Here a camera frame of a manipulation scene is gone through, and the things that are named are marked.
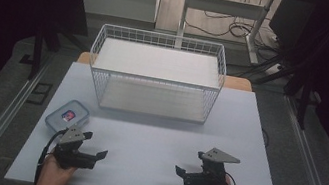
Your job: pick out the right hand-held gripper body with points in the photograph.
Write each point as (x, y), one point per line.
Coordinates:
(205, 179)

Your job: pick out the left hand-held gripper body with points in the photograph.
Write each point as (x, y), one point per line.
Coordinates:
(73, 157)

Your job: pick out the person's left hand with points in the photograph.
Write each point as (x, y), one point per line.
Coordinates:
(54, 172)

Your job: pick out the clear plastic lidded food container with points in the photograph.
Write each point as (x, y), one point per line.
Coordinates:
(77, 110)

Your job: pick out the wooden table board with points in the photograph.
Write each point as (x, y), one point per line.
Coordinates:
(238, 83)

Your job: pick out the black metal stand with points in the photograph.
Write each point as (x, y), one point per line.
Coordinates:
(37, 51)
(303, 102)

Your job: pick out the black floor bracket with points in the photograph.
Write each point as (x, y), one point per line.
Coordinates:
(40, 92)

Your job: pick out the white metal desk frame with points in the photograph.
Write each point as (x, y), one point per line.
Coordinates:
(224, 6)

